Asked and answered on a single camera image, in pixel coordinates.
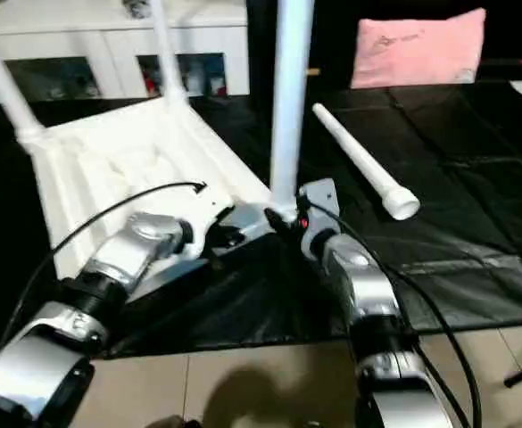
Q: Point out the black work mat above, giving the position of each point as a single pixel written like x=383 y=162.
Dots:
x=457 y=250

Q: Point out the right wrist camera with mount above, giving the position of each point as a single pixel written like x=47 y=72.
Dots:
x=318 y=201

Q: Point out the dark low tv bench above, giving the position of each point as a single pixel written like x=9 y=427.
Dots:
x=515 y=69

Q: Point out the white cabinet with glass doors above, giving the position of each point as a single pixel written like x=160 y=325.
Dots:
x=82 y=31

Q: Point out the pink pillow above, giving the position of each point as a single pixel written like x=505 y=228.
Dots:
x=417 y=49

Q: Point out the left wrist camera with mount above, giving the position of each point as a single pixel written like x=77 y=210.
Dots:
x=211 y=209

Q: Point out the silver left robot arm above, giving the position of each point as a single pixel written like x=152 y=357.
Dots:
x=144 y=245

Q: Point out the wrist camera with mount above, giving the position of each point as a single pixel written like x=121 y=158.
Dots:
x=211 y=209
x=318 y=201

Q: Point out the black furniture with yellow label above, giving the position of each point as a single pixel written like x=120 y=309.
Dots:
x=332 y=40

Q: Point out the white plastic table leg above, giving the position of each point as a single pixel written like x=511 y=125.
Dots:
x=368 y=165
x=168 y=53
x=289 y=89
x=2 y=80

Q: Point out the white plastic table top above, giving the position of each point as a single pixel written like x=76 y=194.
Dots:
x=127 y=160

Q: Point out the dark ornament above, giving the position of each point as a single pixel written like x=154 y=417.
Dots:
x=137 y=7

